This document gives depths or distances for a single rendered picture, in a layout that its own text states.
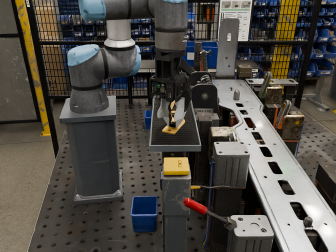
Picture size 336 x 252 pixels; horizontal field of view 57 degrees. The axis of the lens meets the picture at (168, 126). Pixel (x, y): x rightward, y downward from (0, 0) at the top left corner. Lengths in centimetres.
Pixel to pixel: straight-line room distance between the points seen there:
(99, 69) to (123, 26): 18
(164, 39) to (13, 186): 233
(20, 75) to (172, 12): 282
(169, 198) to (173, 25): 40
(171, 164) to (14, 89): 288
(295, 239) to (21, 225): 197
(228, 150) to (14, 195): 212
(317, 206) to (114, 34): 85
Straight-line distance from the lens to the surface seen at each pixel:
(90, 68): 116
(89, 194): 137
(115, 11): 77
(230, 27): 191
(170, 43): 72
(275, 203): 93
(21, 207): 263
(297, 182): 103
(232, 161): 92
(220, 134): 107
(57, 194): 147
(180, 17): 72
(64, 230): 129
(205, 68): 164
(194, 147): 82
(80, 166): 129
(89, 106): 118
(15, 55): 337
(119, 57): 117
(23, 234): 239
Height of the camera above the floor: 157
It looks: 27 degrees down
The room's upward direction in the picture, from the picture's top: straight up
